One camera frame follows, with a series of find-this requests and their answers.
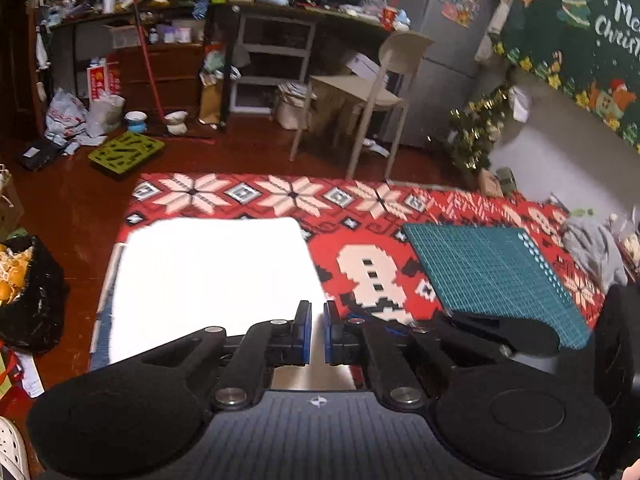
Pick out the grey refrigerator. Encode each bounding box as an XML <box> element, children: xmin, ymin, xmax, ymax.
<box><xmin>370</xmin><ymin>0</ymin><xmax>506</xmax><ymax>148</ymax></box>

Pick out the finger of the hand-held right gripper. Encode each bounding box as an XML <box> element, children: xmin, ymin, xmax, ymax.
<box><xmin>431</xmin><ymin>310</ymin><xmax>507</xmax><ymax>347</ymax></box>

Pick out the woven gift box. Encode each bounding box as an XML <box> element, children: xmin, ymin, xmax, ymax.
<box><xmin>477</xmin><ymin>167</ymin><xmax>503</xmax><ymax>196</ymax></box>

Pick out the red printed blanket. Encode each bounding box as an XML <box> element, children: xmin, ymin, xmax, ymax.
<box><xmin>87</xmin><ymin>172</ymin><xmax>626</xmax><ymax>391</ymax></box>

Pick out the small Christmas tree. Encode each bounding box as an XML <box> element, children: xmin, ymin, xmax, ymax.
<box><xmin>447</xmin><ymin>85</ymin><xmax>511</xmax><ymax>171</ymax></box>

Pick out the grey plastic bag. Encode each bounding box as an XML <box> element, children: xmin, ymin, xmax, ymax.
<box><xmin>85</xmin><ymin>92</ymin><xmax>126</xmax><ymax>136</ymax></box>

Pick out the black trash bag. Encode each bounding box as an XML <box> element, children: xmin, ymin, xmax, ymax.
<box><xmin>0</xmin><ymin>235</ymin><xmax>68</xmax><ymax>353</ymax></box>

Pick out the red printed box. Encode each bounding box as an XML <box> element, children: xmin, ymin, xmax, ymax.
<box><xmin>86</xmin><ymin>57</ymin><xmax>123</xmax><ymax>101</ymax></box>

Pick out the brown wooden drawer cabinet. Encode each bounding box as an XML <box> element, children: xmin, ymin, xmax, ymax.
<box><xmin>107</xmin><ymin>42</ymin><xmax>206</xmax><ymax>116</ymax></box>

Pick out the green lattice board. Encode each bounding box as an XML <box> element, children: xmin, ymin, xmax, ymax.
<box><xmin>88</xmin><ymin>132</ymin><xmax>166</xmax><ymax>180</ymax></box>

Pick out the green cutting mat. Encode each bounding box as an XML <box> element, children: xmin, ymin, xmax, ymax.
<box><xmin>401</xmin><ymin>223</ymin><xmax>596</xmax><ymax>352</ymax></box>

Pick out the white sandal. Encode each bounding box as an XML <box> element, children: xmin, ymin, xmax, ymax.
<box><xmin>0</xmin><ymin>415</ymin><xmax>28</xmax><ymax>480</ymax></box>

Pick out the black flat case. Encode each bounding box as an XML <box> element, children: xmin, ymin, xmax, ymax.
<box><xmin>19</xmin><ymin>137</ymin><xmax>63</xmax><ymax>171</ymax></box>

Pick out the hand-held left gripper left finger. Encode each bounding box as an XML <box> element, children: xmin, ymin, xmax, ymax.
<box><xmin>139</xmin><ymin>300</ymin><xmax>313</xmax><ymax>412</ymax></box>

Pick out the printed plastic bag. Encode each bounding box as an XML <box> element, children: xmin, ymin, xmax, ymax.
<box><xmin>45</xmin><ymin>87</ymin><xmax>91</xmax><ymax>141</ymax></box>

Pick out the grey sweater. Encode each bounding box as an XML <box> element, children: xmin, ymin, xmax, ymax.
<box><xmin>562</xmin><ymin>215</ymin><xmax>628</xmax><ymax>293</ymax></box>

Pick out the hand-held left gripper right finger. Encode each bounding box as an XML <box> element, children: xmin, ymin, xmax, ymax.
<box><xmin>324</xmin><ymin>301</ymin><xmax>497</xmax><ymax>412</ymax></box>

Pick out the black wooden desk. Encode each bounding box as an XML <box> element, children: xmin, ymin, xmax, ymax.
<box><xmin>210</xmin><ymin>0</ymin><xmax>401</xmax><ymax>126</ymax></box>

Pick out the white hanging cloth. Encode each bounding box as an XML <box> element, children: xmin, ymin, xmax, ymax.
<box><xmin>507</xmin><ymin>86</ymin><xmax>531</xmax><ymax>122</ymax></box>

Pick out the white knit sweater vest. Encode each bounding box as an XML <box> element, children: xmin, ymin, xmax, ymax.
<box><xmin>90</xmin><ymin>217</ymin><xmax>361</xmax><ymax>391</ymax></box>

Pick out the brown paper bag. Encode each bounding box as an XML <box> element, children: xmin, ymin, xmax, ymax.
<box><xmin>199</xmin><ymin>77</ymin><xmax>223</xmax><ymax>125</ymax></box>

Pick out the beige chair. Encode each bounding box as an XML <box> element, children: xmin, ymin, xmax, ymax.
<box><xmin>290</xmin><ymin>31</ymin><xmax>436</xmax><ymax>181</ymax></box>

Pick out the green Christmas wall banner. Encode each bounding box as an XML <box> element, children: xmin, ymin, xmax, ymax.
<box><xmin>492</xmin><ymin>0</ymin><xmax>640</xmax><ymax>153</ymax></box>

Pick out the white drawer unit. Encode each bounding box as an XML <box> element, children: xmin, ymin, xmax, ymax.
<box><xmin>230</xmin><ymin>10</ymin><xmax>318</xmax><ymax>113</ymax></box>

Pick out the red broom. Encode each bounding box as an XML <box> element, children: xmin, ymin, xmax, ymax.
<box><xmin>132</xmin><ymin>2</ymin><xmax>216</xmax><ymax>143</ymax></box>

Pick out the white tote bag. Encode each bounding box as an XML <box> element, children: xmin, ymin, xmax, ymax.
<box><xmin>274</xmin><ymin>82</ymin><xmax>316</xmax><ymax>130</ymax></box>

